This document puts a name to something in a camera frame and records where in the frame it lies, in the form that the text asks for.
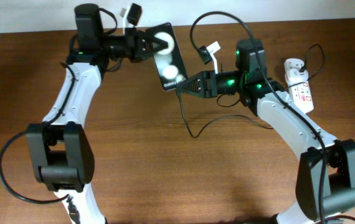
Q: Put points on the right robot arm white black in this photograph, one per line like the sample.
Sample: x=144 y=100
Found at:
x=325 y=185

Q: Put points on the white USB charger plug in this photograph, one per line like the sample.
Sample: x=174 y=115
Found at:
x=294 y=76

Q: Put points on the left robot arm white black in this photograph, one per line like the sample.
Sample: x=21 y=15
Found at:
x=61 y=155

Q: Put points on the black Galaxy flip smartphone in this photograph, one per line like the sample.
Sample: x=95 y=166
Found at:
x=169 y=63

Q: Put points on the white power strip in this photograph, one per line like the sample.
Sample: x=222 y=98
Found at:
x=300 y=93

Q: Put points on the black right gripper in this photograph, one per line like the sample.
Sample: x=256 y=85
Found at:
x=204 y=83

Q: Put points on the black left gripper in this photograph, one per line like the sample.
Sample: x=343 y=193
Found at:
x=132 y=34

